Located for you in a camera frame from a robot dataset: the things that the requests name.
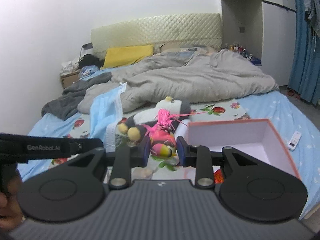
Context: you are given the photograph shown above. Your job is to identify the pink bird toy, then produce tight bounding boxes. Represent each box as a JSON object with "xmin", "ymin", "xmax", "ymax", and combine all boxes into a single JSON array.
[{"xmin": 142, "ymin": 109, "xmax": 204, "ymax": 159}]

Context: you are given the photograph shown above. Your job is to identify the blue face mask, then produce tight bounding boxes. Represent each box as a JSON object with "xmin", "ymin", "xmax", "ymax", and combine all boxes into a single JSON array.
[{"xmin": 89, "ymin": 83, "xmax": 127, "ymax": 152}]

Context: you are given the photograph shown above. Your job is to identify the red foil snack packet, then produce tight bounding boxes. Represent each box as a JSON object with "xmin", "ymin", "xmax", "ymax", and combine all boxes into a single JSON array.
[{"xmin": 214, "ymin": 169, "xmax": 224, "ymax": 184}]

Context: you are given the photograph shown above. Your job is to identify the person's left hand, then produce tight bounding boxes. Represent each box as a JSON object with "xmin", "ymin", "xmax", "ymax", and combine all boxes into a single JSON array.
[{"xmin": 0, "ymin": 170, "xmax": 23, "ymax": 231}]

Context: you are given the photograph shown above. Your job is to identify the white spray can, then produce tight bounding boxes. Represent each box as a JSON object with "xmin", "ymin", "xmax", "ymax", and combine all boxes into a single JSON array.
[{"xmin": 174, "ymin": 119, "xmax": 190, "ymax": 141}]

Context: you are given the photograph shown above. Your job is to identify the floral plastic mat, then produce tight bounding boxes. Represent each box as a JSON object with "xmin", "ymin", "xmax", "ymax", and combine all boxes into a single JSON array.
[{"xmin": 47, "ymin": 98, "xmax": 252, "ymax": 183}]

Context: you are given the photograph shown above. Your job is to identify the grey penguin plush toy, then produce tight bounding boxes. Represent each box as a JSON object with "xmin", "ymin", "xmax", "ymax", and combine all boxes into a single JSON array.
[{"xmin": 117, "ymin": 96, "xmax": 191, "ymax": 144}]

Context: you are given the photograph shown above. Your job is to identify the dark grey blanket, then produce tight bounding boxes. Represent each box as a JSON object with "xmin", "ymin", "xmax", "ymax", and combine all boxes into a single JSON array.
[{"xmin": 41, "ymin": 72, "xmax": 112, "ymax": 120}]

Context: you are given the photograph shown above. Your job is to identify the orange cardboard box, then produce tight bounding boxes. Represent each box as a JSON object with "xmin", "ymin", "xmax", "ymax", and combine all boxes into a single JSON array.
[{"xmin": 183, "ymin": 119, "xmax": 301, "ymax": 179}]

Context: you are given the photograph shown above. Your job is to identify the grey quilt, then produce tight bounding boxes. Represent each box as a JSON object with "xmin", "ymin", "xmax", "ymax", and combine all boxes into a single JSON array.
[{"xmin": 78, "ymin": 49, "xmax": 278, "ymax": 114}]

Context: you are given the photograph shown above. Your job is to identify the cardboard bedside box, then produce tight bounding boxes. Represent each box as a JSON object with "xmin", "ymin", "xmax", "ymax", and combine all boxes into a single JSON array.
[{"xmin": 60, "ymin": 70, "xmax": 80, "ymax": 89}]

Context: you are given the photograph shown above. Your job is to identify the yellow pillow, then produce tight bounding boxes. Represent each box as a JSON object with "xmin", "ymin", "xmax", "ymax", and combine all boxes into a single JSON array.
[{"xmin": 102, "ymin": 44, "xmax": 154, "ymax": 69}]

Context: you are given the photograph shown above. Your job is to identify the black clothes pile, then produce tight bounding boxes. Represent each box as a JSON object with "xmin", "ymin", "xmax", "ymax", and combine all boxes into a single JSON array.
[{"xmin": 78, "ymin": 54, "xmax": 105, "ymax": 69}]

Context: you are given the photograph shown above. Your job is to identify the white remote control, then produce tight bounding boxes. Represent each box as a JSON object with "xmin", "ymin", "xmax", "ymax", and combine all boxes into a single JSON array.
[{"xmin": 287, "ymin": 131, "xmax": 302, "ymax": 151}]

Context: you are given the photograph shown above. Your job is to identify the light blue bed sheet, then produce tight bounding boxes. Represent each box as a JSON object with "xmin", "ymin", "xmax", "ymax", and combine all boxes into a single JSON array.
[{"xmin": 30, "ymin": 90, "xmax": 319, "ymax": 217}]

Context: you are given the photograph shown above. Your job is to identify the cream padded headboard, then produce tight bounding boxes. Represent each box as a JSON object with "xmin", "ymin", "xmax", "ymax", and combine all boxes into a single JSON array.
[{"xmin": 91, "ymin": 13, "xmax": 222, "ymax": 59}]

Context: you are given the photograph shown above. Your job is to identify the blue curtain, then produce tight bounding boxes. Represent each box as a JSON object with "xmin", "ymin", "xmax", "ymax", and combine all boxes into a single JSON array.
[{"xmin": 288, "ymin": 0, "xmax": 319, "ymax": 105}]

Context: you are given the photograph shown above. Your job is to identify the grey wardrobe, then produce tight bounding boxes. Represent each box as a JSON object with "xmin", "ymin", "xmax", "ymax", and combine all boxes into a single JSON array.
[{"xmin": 221, "ymin": 0, "xmax": 296, "ymax": 86}]

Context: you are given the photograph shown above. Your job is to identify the hanging clothes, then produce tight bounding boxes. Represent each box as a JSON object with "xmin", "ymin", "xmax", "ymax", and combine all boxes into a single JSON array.
[{"xmin": 304, "ymin": 0, "xmax": 320, "ymax": 36}]

